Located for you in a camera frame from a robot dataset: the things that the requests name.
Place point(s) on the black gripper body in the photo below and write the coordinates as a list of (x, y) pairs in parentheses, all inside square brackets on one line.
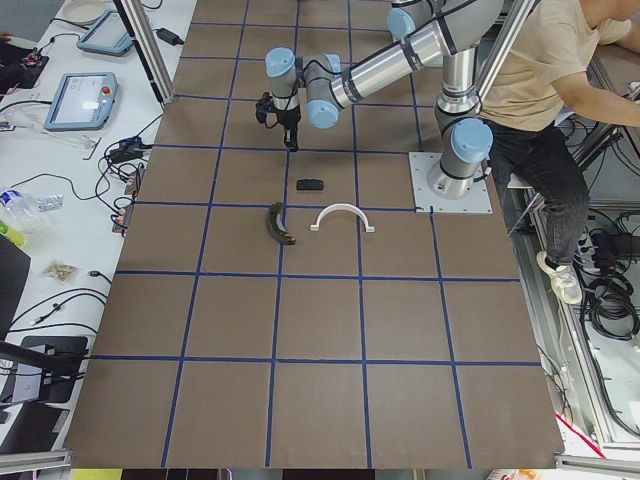
[(288, 119)]

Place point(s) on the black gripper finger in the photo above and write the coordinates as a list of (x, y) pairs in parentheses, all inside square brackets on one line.
[(291, 139)]

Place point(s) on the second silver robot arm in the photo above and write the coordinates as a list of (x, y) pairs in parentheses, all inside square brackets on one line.
[(406, 16)]

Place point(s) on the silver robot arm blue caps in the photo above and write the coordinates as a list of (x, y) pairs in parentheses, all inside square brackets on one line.
[(318, 87)]

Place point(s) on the black brake pad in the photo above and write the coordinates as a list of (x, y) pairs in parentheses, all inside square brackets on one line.
[(310, 185)]

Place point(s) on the green brake shoe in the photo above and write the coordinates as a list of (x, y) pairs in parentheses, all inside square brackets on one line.
[(276, 227)]

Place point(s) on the black power adapter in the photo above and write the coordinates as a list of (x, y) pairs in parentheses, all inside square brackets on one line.
[(169, 36)]

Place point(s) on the brown paper mat blue grid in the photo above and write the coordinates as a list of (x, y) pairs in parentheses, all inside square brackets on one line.
[(219, 347)]

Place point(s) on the teach pendant far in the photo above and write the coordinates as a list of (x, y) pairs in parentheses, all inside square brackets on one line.
[(107, 36)]

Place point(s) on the teach pendant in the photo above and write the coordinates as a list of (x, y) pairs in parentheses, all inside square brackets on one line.
[(107, 36), (83, 101)]

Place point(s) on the teach pendant near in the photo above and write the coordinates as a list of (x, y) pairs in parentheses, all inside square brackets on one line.
[(83, 101)]

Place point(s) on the beige bowl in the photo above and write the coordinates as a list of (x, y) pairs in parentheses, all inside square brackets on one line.
[(83, 12)]

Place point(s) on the person in beige shirt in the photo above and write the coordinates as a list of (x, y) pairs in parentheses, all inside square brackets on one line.
[(545, 71)]

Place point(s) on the small bag of parts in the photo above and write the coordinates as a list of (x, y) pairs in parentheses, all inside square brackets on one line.
[(60, 271)]

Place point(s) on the plastic water bottle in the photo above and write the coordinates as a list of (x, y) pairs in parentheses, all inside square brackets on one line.
[(23, 211)]

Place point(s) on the black monitor stand base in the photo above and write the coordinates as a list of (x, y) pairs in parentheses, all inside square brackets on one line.
[(42, 369)]

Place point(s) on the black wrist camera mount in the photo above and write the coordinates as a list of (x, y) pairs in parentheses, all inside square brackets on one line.
[(263, 108)]

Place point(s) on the white curved plastic bracket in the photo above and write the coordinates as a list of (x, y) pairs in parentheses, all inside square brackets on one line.
[(342, 208)]

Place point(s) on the aluminium frame post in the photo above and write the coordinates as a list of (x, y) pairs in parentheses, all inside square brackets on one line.
[(140, 31)]

